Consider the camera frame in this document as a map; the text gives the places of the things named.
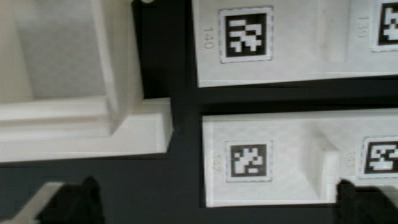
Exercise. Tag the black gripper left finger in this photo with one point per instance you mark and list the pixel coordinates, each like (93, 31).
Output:
(75, 206)

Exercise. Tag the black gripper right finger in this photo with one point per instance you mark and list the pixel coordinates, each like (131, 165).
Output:
(363, 205)

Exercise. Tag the white cabinet body box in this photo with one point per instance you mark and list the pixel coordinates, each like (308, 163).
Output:
(75, 113)

